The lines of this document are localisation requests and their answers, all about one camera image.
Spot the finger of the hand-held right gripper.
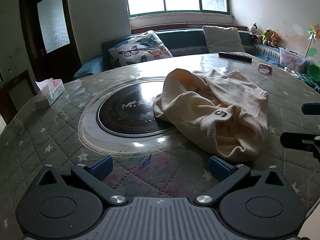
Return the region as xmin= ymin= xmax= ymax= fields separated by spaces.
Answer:
xmin=280 ymin=131 xmax=320 ymax=159
xmin=301 ymin=102 xmax=320 ymax=116

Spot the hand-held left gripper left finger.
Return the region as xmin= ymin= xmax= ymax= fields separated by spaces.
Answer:
xmin=37 ymin=155 xmax=127 ymax=205

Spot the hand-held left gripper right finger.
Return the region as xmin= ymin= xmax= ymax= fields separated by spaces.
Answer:
xmin=195 ymin=155 xmax=286 ymax=205

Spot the cream garment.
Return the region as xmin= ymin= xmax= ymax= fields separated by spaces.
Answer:
xmin=152 ymin=68 xmax=269 ymax=162

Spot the green plastic basket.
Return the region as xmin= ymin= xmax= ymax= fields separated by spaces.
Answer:
xmin=306 ymin=64 xmax=320 ymax=82

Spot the black round cooktop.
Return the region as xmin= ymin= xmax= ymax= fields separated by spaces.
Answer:
xmin=96 ymin=80 xmax=175 ymax=137

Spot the clear plastic container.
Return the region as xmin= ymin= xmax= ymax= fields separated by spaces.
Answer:
xmin=278 ymin=47 xmax=307 ymax=67

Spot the small pink object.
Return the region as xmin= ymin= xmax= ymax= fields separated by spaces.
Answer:
xmin=258 ymin=63 xmax=273 ymax=74

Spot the colourful pinwheel flower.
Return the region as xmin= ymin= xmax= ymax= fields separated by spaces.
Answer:
xmin=303 ymin=23 xmax=320 ymax=58

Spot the orange plush toy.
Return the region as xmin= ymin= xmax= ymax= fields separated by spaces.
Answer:
xmin=270 ymin=31 xmax=280 ymax=48

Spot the green and brown plush toy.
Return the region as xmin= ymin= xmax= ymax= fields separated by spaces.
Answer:
xmin=261 ymin=28 xmax=273 ymax=46

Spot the black remote control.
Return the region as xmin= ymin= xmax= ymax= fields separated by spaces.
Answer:
xmin=218 ymin=51 xmax=253 ymax=64

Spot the tissue box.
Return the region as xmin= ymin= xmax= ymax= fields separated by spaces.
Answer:
xmin=34 ymin=78 xmax=65 ymax=110

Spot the black and white plush toy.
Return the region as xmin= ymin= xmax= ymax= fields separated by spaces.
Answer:
xmin=248 ymin=22 xmax=259 ymax=37

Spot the plain white pillow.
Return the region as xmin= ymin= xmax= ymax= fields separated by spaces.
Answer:
xmin=202 ymin=25 xmax=246 ymax=54

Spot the dark wooden cabinet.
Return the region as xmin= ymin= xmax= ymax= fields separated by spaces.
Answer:
xmin=0 ymin=69 xmax=37 ymax=126

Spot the butterfly print pillow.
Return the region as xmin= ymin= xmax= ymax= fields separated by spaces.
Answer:
xmin=108 ymin=30 xmax=174 ymax=68

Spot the teal sofa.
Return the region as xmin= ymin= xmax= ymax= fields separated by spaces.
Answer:
xmin=72 ymin=27 xmax=304 ymax=81

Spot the dark door with frosted glass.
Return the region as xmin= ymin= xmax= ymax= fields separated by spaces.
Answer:
xmin=19 ymin=0 xmax=82 ymax=81

